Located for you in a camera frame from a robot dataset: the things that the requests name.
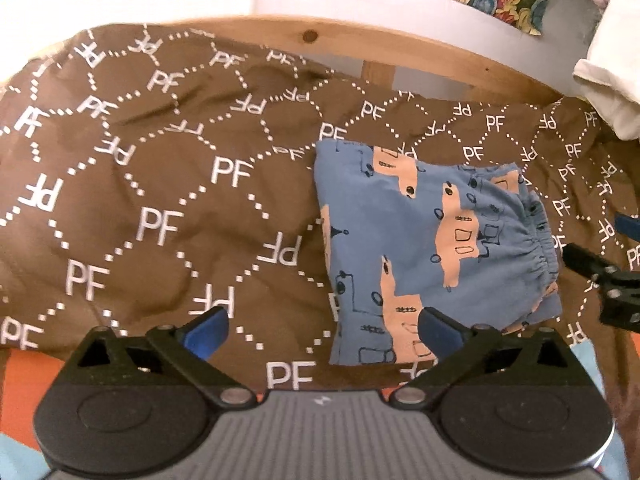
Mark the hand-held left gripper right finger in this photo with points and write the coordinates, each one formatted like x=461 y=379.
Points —
x=440 y=332

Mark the wooden bed frame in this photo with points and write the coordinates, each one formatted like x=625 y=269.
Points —
x=400 y=45

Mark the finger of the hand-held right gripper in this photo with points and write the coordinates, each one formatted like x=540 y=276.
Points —
x=627 y=225
x=585 y=260

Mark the brown patterned blanket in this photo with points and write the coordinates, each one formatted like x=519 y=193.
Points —
x=150 y=170

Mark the white cloth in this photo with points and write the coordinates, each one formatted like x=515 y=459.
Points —
x=615 y=85

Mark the blue printed pants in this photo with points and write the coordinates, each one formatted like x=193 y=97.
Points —
x=425 y=240

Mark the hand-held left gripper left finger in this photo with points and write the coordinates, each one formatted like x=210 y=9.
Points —
x=207 y=330

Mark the orange and light blue cloth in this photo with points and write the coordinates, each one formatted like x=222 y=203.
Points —
x=20 y=380

